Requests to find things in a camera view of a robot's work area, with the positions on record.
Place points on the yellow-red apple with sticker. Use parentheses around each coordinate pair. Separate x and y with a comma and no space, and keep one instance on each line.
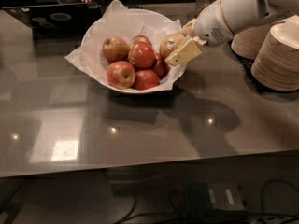
(169,44)

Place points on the dark power adapter box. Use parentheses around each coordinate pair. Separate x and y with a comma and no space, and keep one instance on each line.
(203,197)

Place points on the red apple at back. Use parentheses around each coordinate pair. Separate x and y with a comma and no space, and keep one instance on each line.
(139,38)

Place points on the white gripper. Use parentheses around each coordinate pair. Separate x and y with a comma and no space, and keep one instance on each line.
(211,24)

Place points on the red-yellow apple front left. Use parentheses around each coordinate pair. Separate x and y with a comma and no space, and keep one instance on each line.
(120,75)

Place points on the yellow-red apple back left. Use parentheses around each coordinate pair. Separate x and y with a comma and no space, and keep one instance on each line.
(115,49)

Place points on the white paper liner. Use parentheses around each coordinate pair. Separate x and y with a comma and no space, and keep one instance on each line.
(121,19)

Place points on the near stack of paper plates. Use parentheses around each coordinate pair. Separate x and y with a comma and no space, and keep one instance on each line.
(286,35)

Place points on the red apple centre top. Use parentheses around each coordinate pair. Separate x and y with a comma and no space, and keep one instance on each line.
(141,55)

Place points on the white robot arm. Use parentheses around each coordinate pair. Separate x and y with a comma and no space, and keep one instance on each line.
(243,14)

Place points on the black tray mat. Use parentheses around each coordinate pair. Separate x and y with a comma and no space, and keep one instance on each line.
(249,69)

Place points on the dark red hidden apple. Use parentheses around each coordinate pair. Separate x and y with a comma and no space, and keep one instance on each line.
(160,67)

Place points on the black laptop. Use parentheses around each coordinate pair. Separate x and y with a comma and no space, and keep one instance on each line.
(68,17)

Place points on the red apple front centre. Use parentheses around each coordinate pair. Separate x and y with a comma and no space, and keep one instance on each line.
(146,79)

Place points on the white bowl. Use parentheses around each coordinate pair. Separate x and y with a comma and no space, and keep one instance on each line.
(106,25)

